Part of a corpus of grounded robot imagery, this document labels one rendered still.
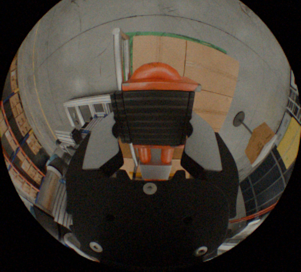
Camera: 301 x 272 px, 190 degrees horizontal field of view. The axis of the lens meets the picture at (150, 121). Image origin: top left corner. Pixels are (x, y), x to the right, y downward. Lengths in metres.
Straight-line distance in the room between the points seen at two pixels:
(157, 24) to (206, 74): 0.92
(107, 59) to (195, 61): 1.10
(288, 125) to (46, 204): 7.79
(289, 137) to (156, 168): 7.30
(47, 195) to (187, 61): 1.17
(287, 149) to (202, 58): 7.13
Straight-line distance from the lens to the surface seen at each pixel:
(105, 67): 1.48
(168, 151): 0.16
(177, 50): 0.79
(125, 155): 0.45
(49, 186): 0.59
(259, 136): 1.74
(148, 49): 0.77
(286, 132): 7.34
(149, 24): 1.44
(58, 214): 0.99
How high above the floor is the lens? 1.31
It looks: 56 degrees down
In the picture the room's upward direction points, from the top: 176 degrees counter-clockwise
